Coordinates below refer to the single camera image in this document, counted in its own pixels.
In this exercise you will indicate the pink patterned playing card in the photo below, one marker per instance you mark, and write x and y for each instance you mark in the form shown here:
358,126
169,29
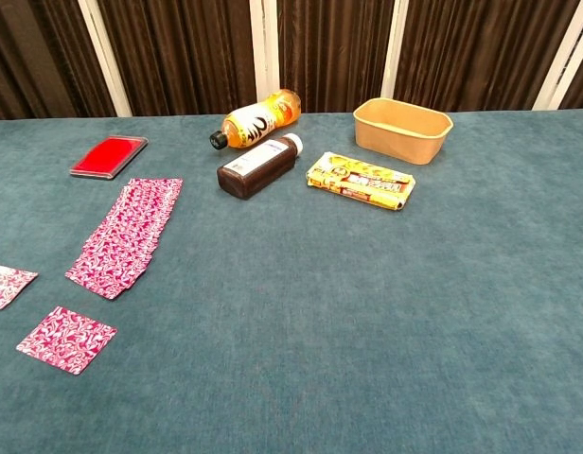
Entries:
66,340
5,286

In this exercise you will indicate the orange tea bottle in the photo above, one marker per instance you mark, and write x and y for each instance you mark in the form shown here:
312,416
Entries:
258,123

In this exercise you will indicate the white frame post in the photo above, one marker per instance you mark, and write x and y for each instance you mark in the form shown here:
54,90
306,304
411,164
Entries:
562,57
263,47
105,57
394,47

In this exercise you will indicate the pink speckled cloth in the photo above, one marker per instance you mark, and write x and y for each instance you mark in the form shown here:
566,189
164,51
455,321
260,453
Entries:
126,227

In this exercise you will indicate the red box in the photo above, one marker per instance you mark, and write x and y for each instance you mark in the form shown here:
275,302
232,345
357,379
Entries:
107,156

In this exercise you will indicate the brown bottle white cap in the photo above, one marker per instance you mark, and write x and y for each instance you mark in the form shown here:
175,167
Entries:
253,172

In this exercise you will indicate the yellow snack package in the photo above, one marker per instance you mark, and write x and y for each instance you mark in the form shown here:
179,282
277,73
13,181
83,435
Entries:
362,184

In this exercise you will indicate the teal felt table cover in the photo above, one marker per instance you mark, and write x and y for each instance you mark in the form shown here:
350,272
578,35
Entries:
343,307

